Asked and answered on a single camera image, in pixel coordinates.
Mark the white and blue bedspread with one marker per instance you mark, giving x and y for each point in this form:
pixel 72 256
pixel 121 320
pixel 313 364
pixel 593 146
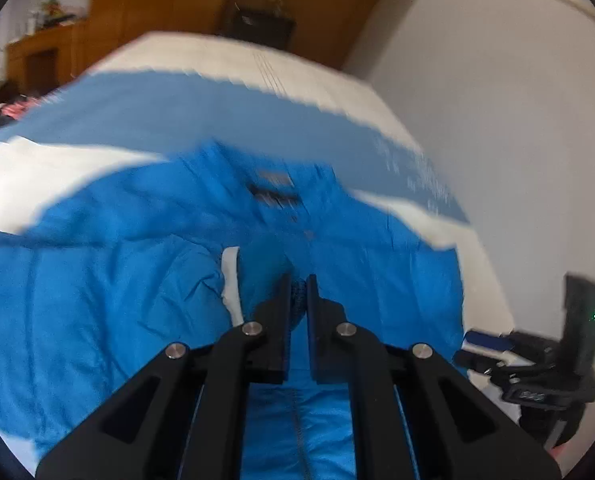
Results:
pixel 227 60

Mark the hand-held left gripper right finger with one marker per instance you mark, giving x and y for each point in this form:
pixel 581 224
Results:
pixel 317 320

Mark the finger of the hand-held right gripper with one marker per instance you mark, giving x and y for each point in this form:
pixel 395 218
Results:
pixel 477 362
pixel 485 339

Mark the wooden side cabinet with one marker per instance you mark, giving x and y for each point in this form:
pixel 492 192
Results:
pixel 37 60

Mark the dark built-in appliance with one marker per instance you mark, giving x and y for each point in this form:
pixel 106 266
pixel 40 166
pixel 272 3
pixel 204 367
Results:
pixel 260 20

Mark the pile of clothes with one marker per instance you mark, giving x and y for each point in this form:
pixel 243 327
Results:
pixel 4 107

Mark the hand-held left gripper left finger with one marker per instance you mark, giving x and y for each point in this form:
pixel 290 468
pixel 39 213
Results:
pixel 280 320

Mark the blue down jacket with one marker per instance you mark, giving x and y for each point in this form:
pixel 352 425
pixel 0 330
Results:
pixel 127 285

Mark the person's right hand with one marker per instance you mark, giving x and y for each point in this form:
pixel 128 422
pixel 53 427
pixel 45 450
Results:
pixel 552 425

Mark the small items on cabinet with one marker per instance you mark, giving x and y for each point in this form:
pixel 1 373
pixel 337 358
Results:
pixel 52 10

